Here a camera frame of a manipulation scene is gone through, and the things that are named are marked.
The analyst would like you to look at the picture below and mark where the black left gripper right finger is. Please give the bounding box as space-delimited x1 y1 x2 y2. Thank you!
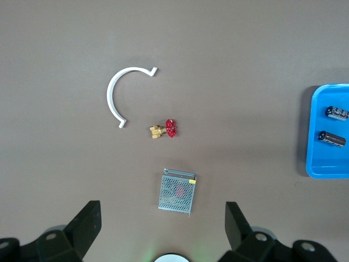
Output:
219 201 339 262

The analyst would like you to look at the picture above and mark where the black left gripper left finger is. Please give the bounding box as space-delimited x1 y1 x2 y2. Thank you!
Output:
0 200 103 262

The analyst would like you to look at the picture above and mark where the brown cylindrical capacitor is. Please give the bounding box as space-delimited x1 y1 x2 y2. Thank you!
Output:
317 130 347 149

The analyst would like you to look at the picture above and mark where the black printed capacitor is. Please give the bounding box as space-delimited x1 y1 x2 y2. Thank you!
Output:
324 105 349 121

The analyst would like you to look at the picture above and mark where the perforated metal power supply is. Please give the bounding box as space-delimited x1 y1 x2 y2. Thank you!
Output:
158 168 198 219

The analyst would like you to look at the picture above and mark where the blue plastic tray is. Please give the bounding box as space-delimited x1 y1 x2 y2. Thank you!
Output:
305 83 349 180

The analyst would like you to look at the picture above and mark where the brass valve red handwheel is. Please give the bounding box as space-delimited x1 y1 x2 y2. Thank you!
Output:
149 118 179 139

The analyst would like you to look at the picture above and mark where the white curved plastic bracket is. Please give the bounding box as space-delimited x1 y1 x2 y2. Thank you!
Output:
106 66 159 129

